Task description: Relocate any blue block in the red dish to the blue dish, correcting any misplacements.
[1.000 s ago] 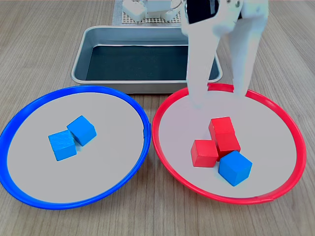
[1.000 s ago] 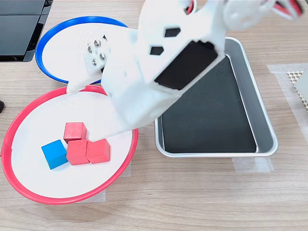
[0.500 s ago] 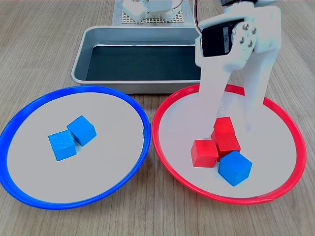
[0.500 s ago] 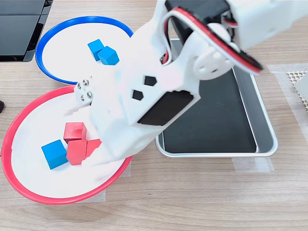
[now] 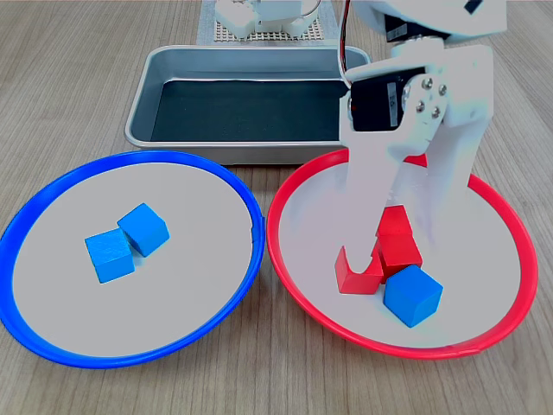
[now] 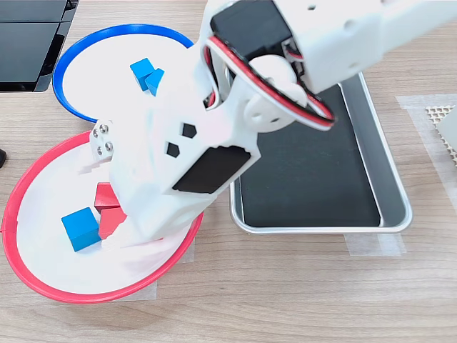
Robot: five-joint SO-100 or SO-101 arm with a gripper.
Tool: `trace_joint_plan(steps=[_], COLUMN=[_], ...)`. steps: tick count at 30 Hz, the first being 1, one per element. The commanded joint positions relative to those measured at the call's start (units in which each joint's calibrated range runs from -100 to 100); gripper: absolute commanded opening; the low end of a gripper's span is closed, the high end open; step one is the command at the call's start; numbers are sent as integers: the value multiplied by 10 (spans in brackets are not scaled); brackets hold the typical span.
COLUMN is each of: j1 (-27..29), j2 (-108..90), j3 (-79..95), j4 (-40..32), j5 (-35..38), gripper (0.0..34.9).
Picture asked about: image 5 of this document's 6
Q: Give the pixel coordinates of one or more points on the blue wooden cube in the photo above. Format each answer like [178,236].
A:
[110,257]
[142,227]
[410,298]

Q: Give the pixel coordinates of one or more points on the red wooden cube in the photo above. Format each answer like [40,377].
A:
[402,257]
[358,283]
[395,220]

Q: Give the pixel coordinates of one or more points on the red-rimmed white plate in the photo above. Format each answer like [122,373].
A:
[475,281]

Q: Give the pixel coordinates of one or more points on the black tray mat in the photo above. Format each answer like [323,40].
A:
[242,112]

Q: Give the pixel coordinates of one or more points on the steel tray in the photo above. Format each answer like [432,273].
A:
[242,60]

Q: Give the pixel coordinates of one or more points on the blue-rimmed white plate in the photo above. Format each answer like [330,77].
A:
[181,294]

